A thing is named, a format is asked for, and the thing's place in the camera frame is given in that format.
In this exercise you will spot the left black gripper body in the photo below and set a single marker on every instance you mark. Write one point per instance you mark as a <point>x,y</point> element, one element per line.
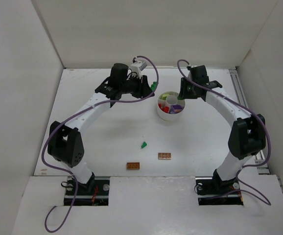
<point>144,86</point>

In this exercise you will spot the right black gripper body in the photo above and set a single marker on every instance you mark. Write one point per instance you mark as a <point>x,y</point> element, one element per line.
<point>187,89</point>

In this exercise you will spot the green and yellow lego stack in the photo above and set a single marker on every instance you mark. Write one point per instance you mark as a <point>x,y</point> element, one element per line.
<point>153,86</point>

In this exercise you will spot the purple lego plate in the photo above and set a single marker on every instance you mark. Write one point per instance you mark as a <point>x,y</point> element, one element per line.
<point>174,109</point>

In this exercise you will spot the yellow-green lego brick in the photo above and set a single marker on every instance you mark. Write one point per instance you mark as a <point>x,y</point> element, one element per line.
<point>164,96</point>

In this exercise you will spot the red long lego brick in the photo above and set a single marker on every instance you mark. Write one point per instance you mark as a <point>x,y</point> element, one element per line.
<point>164,108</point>

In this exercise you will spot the small green sloped lego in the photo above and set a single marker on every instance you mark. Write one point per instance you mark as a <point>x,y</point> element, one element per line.
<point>143,145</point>

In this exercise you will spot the brown lego plate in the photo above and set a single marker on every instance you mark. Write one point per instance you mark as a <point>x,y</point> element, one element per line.
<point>164,156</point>

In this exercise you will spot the orange lego brick front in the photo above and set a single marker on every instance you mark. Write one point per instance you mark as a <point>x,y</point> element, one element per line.
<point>133,166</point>

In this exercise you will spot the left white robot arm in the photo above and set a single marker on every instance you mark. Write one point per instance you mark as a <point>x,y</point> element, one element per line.
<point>66,144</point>

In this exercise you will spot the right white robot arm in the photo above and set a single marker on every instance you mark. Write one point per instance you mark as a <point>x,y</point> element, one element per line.
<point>247,136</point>

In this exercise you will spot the white round divided container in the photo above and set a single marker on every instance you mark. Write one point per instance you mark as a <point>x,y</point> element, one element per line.
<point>169,106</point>

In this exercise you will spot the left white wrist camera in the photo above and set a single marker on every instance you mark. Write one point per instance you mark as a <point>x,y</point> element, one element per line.
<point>138,65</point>

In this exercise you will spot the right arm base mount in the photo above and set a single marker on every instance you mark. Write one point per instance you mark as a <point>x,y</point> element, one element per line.
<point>212,191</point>

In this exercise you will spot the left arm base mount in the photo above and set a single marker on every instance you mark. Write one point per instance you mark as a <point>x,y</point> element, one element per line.
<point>96,194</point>

